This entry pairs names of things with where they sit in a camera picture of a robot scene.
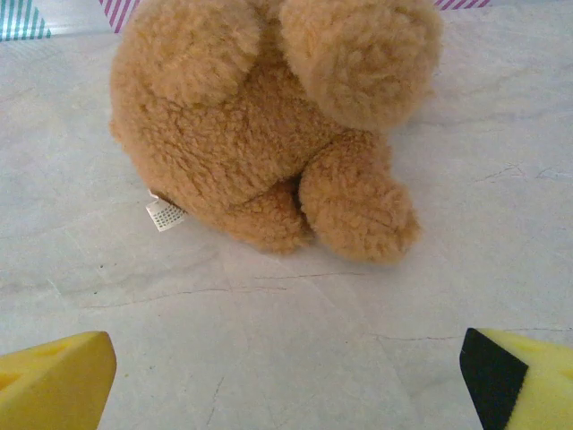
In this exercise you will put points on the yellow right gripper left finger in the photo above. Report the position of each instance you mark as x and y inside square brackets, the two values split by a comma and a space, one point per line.
[53, 380]

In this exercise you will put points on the plaid backdrop cloth panel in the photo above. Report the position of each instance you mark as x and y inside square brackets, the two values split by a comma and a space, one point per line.
[22, 18]

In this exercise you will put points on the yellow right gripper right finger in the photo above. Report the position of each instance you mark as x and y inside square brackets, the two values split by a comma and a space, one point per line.
[528, 389]

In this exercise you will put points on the tan plush teddy bear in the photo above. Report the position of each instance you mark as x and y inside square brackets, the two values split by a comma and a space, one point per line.
[250, 134]

